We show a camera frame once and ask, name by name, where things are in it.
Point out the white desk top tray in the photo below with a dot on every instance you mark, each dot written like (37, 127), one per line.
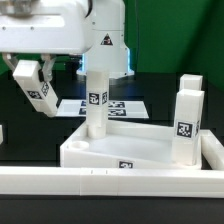
(126, 145)

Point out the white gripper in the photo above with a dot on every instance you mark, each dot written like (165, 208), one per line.
(44, 27)

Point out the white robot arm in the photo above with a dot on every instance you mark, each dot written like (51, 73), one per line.
(93, 29)

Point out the white marker sheet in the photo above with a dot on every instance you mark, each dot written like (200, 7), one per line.
(117, 109)

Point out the white L-shaped fence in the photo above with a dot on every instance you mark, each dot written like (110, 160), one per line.
(18, 180)

